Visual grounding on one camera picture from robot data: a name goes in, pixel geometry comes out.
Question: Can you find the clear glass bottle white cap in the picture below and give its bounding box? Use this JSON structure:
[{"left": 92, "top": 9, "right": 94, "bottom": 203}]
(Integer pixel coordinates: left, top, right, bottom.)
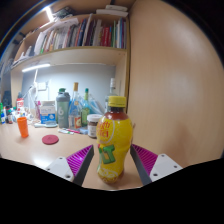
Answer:
[{"left": 104, "top": 77, "right": 118, "bottom": 114}]

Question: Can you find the blue plastic bag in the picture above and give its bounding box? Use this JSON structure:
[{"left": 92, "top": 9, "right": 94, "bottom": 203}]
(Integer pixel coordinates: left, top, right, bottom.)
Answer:
[{"left": 88, "top": 98, "right": 106, "bottom": 116}]

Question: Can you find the flat round red coaster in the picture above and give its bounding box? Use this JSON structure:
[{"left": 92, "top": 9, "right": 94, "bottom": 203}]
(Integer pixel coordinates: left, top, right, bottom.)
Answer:
[{"left": 41, "top": 134, "right": 60, "bottom": 146}]

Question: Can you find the white wall socket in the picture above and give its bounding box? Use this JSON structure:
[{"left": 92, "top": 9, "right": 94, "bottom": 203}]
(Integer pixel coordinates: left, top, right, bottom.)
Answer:
[{"left": 36, "top": 81, "right": 48, "bottom": 91}]

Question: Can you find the ceiling strip light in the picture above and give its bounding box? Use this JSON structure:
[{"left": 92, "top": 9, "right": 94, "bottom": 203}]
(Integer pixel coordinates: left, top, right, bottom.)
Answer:
[{"left": 44, "top": 5, "right": 55, "bottom": 23}]

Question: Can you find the clear glass bottle yellow cap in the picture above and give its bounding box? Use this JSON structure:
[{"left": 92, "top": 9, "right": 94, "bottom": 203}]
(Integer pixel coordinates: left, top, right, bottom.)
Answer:
[{"left": 68, "top": 82, "right": 83, "bottom": 130}]

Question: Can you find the brown jar with white lid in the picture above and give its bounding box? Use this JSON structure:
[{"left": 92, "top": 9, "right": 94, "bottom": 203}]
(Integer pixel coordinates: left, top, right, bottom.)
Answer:
[{"left": 86, "top": 113, "right": 103, "bottom": 139}]

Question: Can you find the light blue hairbrush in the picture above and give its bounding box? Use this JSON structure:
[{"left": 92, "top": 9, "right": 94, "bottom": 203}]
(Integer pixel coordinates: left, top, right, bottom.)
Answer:
[{"left": 33, "top": 121, "right": 58, "bottom": 129}]

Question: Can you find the yellow drink bottle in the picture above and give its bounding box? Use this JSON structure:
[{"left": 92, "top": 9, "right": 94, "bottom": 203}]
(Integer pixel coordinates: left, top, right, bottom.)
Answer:
[{"left": 96, "top": 95, "right": 134, "bottom": 185}]

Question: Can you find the orange plastic cup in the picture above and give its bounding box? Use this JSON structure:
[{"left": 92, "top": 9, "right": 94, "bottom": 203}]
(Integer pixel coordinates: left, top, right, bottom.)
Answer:
[{"left": 16, "top": 116, "right": 30, "bottom": 139}]

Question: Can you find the red and white container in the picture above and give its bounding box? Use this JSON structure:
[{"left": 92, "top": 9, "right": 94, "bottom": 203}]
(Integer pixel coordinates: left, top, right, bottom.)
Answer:
[{"left": 15, "top": 98, "right": 25, "bottom": 113}]

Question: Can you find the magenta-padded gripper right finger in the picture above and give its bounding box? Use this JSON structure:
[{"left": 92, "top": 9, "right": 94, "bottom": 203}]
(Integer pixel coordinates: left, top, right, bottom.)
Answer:
[{"left": 129, "top": 143, "right": 184, "bottom": 186}]

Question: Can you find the under-shelf strip light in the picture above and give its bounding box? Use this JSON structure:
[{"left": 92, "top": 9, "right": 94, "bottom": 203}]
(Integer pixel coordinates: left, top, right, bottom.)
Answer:
[{"left": 21, "top": 63, "right": 52, "bottom": 74}]

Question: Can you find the wooden shelf unit with books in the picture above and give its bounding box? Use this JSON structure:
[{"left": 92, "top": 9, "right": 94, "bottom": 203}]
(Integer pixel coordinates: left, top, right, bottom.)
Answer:
[{"left": 9, "top": 3, "right": 131, "bottom": 73}]

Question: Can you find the blue and white box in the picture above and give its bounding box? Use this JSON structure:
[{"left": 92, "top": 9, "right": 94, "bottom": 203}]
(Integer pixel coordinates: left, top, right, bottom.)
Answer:
[{"left": 39, "top": 100, "right": 57, "bottom": 125}]

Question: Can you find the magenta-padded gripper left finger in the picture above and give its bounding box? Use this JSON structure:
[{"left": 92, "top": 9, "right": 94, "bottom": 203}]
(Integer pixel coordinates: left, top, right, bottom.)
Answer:
[{"left": 45, "top": 144, "right": 95, "bottom": 187}]

